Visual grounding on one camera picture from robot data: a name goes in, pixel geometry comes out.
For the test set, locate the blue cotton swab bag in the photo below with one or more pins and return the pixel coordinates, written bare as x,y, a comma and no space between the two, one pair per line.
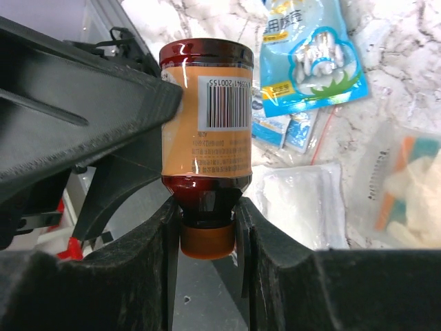
307,60

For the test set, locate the amber bottle orange label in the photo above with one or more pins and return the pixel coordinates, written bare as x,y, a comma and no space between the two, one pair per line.
207,145

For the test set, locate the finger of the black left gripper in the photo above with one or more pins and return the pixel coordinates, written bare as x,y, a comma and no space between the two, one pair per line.
61,105
128,177

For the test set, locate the zip bag of blue packets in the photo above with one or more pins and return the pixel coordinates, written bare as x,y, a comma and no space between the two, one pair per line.
288,140

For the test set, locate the zip bag of bandages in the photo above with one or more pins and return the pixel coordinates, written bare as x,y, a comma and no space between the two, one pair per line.
395,199

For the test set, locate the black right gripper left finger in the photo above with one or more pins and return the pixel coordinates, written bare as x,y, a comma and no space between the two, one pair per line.
128,284

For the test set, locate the white gauze pad packet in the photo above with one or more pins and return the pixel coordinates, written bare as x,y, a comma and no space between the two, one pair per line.
305,202

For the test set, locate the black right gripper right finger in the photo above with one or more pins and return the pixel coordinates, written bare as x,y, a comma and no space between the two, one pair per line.
291,287

